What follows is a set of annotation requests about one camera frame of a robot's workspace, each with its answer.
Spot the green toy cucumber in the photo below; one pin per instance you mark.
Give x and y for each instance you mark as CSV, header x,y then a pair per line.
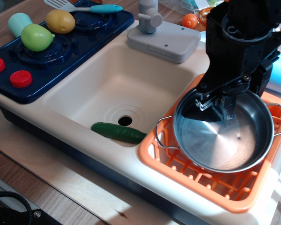
x,y
118,132

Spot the red stove knob right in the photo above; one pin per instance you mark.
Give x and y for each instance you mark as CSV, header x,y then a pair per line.
x,y
21,79

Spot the orange toy fruit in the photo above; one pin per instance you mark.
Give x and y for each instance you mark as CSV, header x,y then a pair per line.
x,y
190,21

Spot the yellow-brown toy potato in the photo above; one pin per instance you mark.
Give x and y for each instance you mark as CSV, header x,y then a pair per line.
x,y
60,21

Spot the mint green plastic cup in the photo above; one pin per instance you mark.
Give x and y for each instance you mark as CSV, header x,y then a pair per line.
x,y
18,22

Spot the green toy pear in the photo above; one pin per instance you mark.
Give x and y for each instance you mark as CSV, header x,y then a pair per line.
x,y
36,38

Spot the cream toy sink unit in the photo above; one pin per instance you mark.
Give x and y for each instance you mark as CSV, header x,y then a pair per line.
x,y
127,87

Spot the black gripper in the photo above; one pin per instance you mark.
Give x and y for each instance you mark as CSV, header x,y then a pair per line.
x,y
240,41

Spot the stainless steel pan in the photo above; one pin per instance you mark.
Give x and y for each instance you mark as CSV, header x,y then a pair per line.
x,y
223,145

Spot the grey toy faucet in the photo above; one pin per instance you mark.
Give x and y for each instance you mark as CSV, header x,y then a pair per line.
x,y
155,36

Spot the dark blue toy stove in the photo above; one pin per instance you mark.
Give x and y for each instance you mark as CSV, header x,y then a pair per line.
x,y
65,54

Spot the orange plastic drying rack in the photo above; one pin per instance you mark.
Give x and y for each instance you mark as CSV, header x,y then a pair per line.
x,y
235,192

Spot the light blue plastic cup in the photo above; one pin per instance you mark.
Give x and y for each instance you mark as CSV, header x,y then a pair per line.
x,y
279,75

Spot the spatula with blue handle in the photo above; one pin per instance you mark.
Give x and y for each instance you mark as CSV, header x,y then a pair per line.
x,y
96,9

